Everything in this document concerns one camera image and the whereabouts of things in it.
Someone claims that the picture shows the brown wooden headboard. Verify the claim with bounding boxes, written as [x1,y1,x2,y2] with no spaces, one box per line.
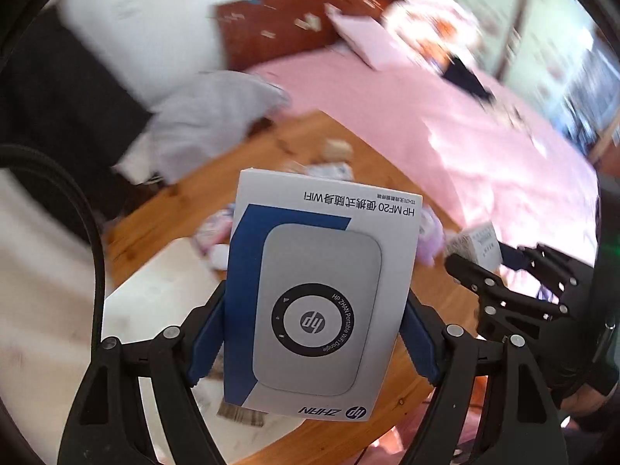
[213,0,404,72]

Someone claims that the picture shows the purple plush doll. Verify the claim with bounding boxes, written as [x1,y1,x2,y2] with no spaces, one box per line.
[415,203,447,266]

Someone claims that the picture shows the black cable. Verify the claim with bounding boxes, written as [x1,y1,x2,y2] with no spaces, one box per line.
[0,144,106,364]

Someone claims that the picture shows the white printed carton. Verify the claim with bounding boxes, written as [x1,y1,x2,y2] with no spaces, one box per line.
[446,222,503,272]

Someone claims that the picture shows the bed with pink sheet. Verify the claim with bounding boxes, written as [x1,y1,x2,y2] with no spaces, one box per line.
[252,43,601,274]

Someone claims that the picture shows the dark blue garment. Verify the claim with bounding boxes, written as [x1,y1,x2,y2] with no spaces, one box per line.
[440,55,496,103]

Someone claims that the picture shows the plaid cloth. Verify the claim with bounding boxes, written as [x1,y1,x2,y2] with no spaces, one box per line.
[216,400,266,428]

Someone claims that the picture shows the cartoon printed blanket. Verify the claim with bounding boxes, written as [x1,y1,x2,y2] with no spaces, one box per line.
[382,0,486,69]

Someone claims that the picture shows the frosted glass sliding door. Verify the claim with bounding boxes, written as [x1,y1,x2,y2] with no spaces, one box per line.
[449,0,620,156]

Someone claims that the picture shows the pink pillow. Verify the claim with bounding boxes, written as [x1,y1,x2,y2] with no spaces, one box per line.
[328,9,428,69]

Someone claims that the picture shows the small beige object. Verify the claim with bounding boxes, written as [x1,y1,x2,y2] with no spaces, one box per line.
[324,138,353,162]

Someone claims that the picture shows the black puffer jacket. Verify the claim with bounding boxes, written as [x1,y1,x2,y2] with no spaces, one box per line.
[0,10,152,240]

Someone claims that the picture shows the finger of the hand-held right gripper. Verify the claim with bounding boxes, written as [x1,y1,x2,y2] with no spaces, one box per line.
[444,253,563,344]
[499,243,584,303]

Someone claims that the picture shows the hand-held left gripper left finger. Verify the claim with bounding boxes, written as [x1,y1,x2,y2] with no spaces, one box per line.
[58,280,232,465]

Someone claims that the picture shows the white blue device box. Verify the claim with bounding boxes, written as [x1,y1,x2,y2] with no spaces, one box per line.
[223,169,423,422]

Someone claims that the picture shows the grey cloth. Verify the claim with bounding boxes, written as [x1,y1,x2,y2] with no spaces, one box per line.
[114,70,292,186]

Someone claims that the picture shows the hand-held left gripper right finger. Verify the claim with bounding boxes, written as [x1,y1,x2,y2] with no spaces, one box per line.
[398,291,570,465]

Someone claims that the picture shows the white plastic bin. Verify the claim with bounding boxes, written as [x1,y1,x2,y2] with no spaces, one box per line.
[99,236,301,465]

